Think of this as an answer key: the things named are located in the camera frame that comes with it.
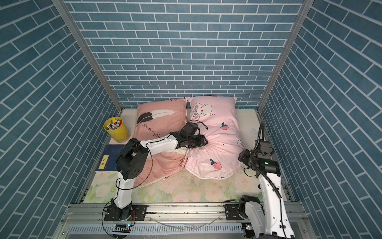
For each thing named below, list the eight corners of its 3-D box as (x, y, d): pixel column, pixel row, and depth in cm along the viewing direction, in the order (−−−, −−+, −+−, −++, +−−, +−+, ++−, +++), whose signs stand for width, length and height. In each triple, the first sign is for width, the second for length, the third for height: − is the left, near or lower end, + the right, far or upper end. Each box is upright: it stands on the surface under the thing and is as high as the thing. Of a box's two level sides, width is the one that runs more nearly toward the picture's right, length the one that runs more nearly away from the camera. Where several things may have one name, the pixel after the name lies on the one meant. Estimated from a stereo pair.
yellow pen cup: (111, 142, 102) (100, 130, 91) (116, 129, 109) (107, 116, 98) (127, 142, 102) (119, 130, 91) (132, 129, 109) (125, 116, 98)
